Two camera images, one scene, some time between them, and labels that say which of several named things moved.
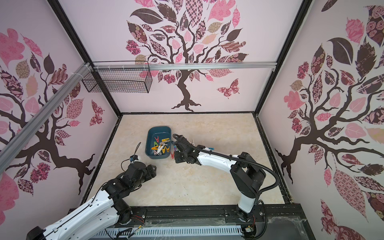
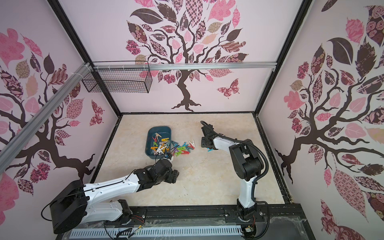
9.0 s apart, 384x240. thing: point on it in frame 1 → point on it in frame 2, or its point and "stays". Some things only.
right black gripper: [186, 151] → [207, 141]
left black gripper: [150, 172] → [173, 176]
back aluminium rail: [183, 65] stays
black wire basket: [120, 77] stays
